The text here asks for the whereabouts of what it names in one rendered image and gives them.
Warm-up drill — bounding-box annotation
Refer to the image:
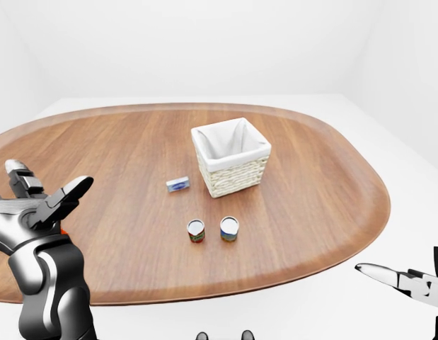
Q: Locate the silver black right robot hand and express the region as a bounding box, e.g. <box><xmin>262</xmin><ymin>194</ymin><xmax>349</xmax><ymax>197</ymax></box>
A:
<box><xmin>354</xmin><ymin>208</ymin><xmax>438</xmax><ymax>312</ymax></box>

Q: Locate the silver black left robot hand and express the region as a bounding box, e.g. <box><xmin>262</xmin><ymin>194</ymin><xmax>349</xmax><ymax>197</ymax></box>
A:
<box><xmin>0</xmin><ymin>159</ymin><xmax>95</xmax><ymax>256</ymax></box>

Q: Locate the white wicker basket with liner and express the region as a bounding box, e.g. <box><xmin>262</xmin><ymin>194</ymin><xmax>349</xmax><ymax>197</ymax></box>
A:
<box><xmin>190</xmin><ymin>117</ymin><xmax>272</xmax><ymax>199</ymax></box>

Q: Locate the blue yellow labelled tin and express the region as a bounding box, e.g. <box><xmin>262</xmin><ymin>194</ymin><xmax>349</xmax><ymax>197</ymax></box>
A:
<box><xmin>219</xmin><ymin>215</ymin><xmax>240</xmax><ymax>243</ymax></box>

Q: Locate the small blue white box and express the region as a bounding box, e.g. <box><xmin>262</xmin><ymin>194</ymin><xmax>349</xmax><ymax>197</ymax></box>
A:
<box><xmin>165</xmin><ymin>174</ymin><xmax>191</xmax><ymax>194</ymax></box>

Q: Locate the red green labelled tin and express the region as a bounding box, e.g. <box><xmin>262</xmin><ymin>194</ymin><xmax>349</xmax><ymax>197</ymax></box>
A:
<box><xmin>186</xmin><ymin>218</ymin><xmax>207</xmax><ymax>244</ymax></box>

